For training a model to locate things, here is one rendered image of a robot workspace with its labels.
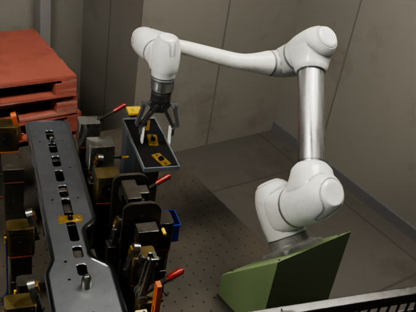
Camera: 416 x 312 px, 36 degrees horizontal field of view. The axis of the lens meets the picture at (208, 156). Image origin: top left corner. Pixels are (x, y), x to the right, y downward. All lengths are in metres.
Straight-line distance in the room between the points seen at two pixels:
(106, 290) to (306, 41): 1.16
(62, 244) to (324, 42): 1.19
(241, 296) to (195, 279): 0.25
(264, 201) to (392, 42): 2.07
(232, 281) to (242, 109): 2.57
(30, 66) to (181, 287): 1.83
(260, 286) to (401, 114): 2.20
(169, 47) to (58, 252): 0.80
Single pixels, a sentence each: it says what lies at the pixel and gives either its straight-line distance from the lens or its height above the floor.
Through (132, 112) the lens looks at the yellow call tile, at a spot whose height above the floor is 1.16.
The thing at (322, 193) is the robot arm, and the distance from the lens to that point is 2.18.
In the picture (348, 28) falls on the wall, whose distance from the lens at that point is 4.45.
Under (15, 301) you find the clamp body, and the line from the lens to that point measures 1.98.
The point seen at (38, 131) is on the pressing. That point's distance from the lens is 2.82.
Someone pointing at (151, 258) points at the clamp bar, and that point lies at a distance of 1.86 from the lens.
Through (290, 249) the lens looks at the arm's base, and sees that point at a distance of 2.34.
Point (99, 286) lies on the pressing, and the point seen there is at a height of 1.00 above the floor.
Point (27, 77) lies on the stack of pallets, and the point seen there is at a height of 0.80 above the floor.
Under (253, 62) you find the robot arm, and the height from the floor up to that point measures 1.48.
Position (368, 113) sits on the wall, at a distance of 4.41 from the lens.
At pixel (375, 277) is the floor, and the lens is 3.97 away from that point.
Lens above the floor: 2.45
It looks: 32 degrees down
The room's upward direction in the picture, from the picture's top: 10 degrees clockwise
